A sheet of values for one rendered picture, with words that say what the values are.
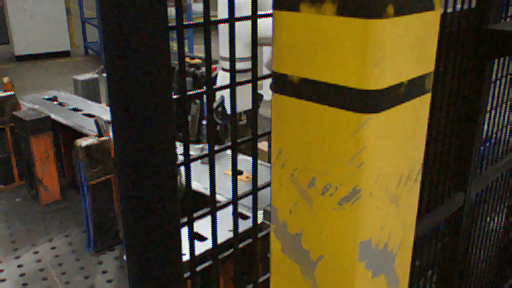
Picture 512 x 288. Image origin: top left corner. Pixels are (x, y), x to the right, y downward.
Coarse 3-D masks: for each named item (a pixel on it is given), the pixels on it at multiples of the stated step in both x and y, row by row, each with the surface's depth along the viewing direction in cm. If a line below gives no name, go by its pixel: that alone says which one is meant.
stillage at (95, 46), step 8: (80, 0) 781; (80, 8) 785; (96, 8) 689; (80, 16) 790; (96, 16) 778; (88, 24) 758; (96, 24) 782; (96, 32) 791; (88, 40) 776; (88, 48) 778; (96, 48) 766
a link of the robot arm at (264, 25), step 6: (258, 0) 123; (264, 0) 122; (270, 0) 120; (258, 6) 125; (264, 6) 123; (270, 6) 120; (264, 12) 114; (264, 18) 113; (270, 18) 113; (258, 24) 113; (264, 24) 112; (270, 24) 112; (258, 30) 113; (264, 30) 113; (270, 30) 112; (258, 36) 113; (264, 36) 113; (270, 36) 113; (258, 42) 115; (264, 42) 114; (270, 42) 114
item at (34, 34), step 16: (16, 0) 737; (32, 0) 748; (48, 0) 759; (64, 0) 770; (16, 16) 744; (32, 16) 754; (48, 16) 765; (64, 16) 776; (16, 32) 750; (32, 32) 761; (48, 32) 772; (64, 32) 783; (16, 48) 757; (32, 48) 768; (48, 48) 779; (64, 48) 791
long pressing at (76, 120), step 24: (24, 96) 202; (48, 96) 202; (72, 96) 202; (72, 120) 173; (192, 168) 135; (216, 168) 135; (240, 168) 134; (264, 168) 134; (216, 192) 121; (240, 192) 121; (264, 192) 121
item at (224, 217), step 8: (240, 208) 114; (208, 216) 110; (224, 216) 110; (200, 224) 107; (208, 224) 107; (224, 224) 107; (232, 224) 107; (240, 224) 107; (248, 224) 107; (184, 232) 104; (200, 232) 104; (208, 232) 104; (224, 232) 104; (232, 232) 104; (240, 232) 104; (248, 232) 106; (184, 240) 101; (208, 240) 101; (224, 240) 101; (232, 240) 103; (184, 248) 99; (200, 248) 99; (208, 248) 99; (184, 256) 96; (200, 256) 97; (184, 264) 95
